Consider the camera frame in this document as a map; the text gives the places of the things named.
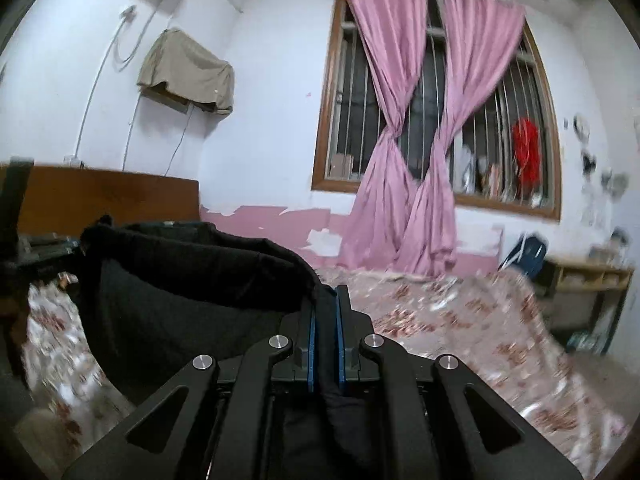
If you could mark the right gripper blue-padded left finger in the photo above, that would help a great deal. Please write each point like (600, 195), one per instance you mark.
(210, 420)

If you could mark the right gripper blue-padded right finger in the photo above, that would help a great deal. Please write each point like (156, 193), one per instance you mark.
(435, 419)

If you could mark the black jacket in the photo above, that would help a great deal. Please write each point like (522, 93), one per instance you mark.
(154, 296)

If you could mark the brown wooden headboard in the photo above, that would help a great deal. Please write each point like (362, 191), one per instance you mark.
(43, 199)

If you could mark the floral satin bedspread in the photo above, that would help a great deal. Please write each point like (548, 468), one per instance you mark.
(493, 323)

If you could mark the dark blue backpack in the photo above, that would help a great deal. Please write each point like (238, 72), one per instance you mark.
(527, 255)

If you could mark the wooden desk shelf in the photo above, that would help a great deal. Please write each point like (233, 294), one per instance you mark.
(582, 301)

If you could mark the beige cloth covered shelf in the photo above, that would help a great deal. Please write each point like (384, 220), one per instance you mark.
(186, 70)

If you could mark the wooden framed barred window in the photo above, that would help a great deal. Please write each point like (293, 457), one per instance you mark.
(481, 160)

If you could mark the red hanging garment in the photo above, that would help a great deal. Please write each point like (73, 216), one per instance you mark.
(525, 136)

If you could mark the right pink curtain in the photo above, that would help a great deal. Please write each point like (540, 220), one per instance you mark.
(481, 39)

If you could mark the pink curtain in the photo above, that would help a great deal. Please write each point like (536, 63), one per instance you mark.
(481, 39)
(393, 33)

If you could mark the left pink curtain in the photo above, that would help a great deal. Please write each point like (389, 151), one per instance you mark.
(393, 33)

